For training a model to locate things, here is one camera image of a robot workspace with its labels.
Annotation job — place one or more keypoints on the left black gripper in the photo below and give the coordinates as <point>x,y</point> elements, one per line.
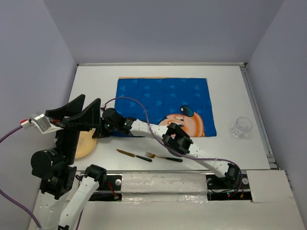
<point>90,116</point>

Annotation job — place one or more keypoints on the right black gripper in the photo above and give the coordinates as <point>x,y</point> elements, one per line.
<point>100,133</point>

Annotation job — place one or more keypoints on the yellow plate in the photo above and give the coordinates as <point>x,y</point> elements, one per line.
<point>86,144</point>

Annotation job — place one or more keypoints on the blue cartoon placemat cloth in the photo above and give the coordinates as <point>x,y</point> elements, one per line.
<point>162,101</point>

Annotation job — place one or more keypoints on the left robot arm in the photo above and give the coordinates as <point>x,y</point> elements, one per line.
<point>54,166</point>

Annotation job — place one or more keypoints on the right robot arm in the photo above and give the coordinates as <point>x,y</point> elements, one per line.
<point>172,137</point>

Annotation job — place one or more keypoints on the clear drinking glass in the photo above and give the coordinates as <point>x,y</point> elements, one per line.
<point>241,127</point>

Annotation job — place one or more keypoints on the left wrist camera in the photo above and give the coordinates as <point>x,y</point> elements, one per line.
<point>41,122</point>

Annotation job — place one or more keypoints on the gold knife green handle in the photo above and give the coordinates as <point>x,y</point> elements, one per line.
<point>134,155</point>

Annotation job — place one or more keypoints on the gold fork green handle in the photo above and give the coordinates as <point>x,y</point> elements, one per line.
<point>153,156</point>

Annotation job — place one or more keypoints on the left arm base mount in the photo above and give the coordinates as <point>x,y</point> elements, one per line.
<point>110,191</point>

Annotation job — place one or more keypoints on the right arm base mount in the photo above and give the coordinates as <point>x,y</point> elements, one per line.
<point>218,191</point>

